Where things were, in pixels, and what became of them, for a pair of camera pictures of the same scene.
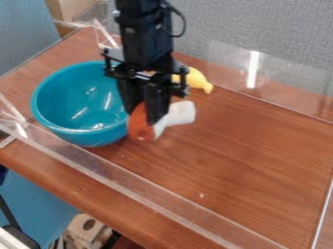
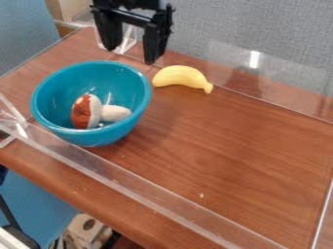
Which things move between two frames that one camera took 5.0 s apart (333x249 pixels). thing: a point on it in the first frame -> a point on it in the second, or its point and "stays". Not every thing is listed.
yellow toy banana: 195,80 stays
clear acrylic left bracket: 16,123 stays
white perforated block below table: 86,232 stays
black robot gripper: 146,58 -> 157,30
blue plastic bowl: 78,103 stays
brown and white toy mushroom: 179,113 -> 88,113
